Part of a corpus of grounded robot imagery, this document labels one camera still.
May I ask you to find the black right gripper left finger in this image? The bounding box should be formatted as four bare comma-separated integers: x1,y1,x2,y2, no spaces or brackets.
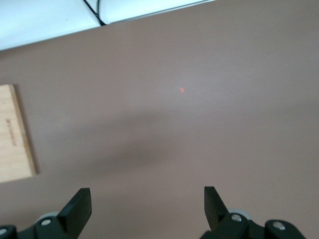
0,188,92,239

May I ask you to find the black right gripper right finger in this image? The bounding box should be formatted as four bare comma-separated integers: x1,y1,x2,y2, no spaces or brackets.
200,186,307,239

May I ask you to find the bamboo cutting board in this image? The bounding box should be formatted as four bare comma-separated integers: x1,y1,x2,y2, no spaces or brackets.
0,84,40,184

